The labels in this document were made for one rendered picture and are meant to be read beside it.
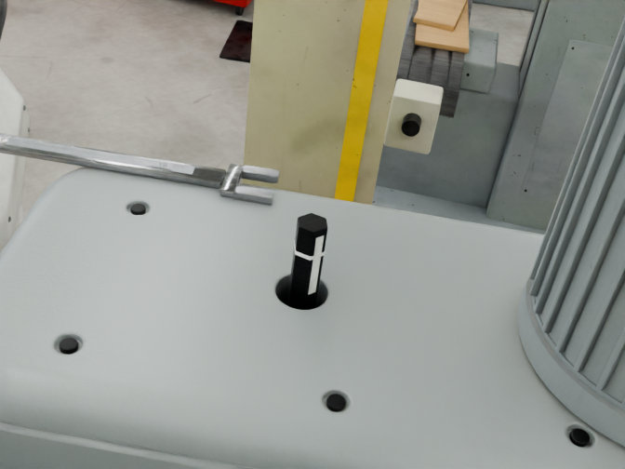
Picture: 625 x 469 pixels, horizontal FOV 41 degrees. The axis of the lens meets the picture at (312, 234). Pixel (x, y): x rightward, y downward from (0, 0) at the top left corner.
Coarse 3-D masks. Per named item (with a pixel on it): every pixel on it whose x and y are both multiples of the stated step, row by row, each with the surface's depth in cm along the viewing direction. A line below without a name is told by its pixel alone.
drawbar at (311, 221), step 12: (300, 216) 55; (312, 216) 55; (300, 228) 54; (312, 228) 54; (324, 228) 54; (300, 240) 54; (312, 240) 54; (324, 240) 55; (300, 252) 55; (312, 252) 55; (300, 264) 56; (300, 276) 56; (288, 288) 59; (300, 288) 57; (288, 300) 58; (300, 300) 57; (312, 300) 58
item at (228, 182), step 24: (0, 144) 67; (24, 144) 67; (48, 144) 67; (120, 168) 66; (144, 168) 66; (168, 168) 66; (192, 168) 67; (216, 168) 67; (240, 168) 68; (264, 168) 68; (240, 192) 65; (264, 192) 65
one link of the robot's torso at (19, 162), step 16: (0, 80) 112; (0, 96) 112; (16, 96) 114; (0, 112) 111; (16, 112) 114; (0, 128) 111; (16, 128) 113; (0, 160) 110; (16, 160) 114; (0, 176) 110; (16, 176) 115; (0, 192) 110; (16, 192) 117; (0, 208) 109; (16, 208) 119; (0, 224) 110; (16, 224) 120; (0, 240) 113
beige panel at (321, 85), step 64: (256, 0) 228; (320, 0) 226; (384, 0) 223; (256, 64) 240; (320, 64) 237; (384, 64) 234; (256, 128) 253; (320, 128) 250; (384, 128) 247; (320, 192) 264
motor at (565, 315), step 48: (624, 48) 44; (624, 96) 44; (624, 144) 44; (576, 192) 50; (624, 192) 44; (576, 240) 49; (624, 240) 45; (528, 288) 57; (576, 288) 50; (624, 288) 46; (528, 336) 55; (576, 336) 50; (624, 336) 47; (576, 384) 51; (624, 384) 48; (624, 432) 49
